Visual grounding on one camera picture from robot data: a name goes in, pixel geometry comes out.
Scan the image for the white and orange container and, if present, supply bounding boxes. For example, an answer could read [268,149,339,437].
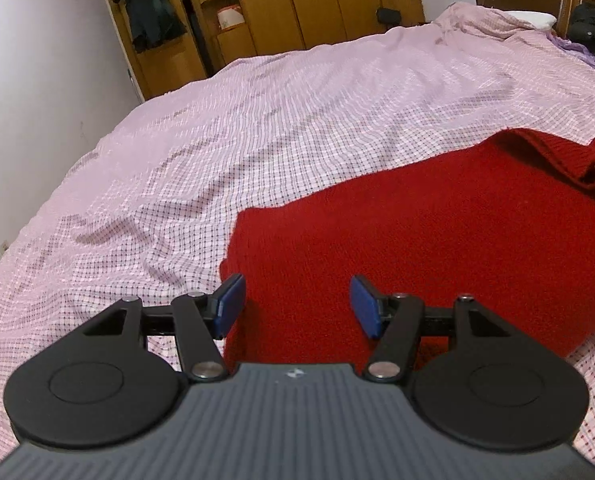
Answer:
[216,4,245,31]

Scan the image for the white pillow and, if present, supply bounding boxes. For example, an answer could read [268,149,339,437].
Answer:
[506,10,559,31]

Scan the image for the wooden wardrobe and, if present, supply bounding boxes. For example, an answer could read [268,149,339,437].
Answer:
[71,0,425,102]

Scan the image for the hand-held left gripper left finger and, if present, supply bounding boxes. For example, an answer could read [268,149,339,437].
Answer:
[84,273,245,384]

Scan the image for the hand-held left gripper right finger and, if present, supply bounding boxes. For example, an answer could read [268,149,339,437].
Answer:
[350,275,514,384]

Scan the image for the purple cloth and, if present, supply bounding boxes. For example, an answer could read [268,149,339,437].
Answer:
[547,32,595,81]

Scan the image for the pink checked bed sheet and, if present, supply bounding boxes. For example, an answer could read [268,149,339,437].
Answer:
[0,1,595,463]

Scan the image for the dark hanging clothes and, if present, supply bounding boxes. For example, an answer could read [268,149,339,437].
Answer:
[112,0,188,54]

